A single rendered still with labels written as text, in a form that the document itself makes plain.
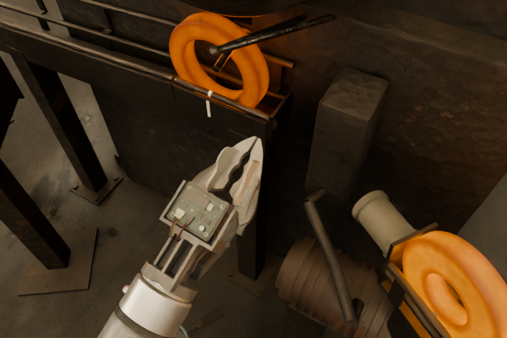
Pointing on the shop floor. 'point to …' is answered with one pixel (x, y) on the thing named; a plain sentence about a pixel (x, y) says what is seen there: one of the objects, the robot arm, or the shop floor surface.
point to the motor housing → (311, 304)
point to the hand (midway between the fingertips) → (253, 148)
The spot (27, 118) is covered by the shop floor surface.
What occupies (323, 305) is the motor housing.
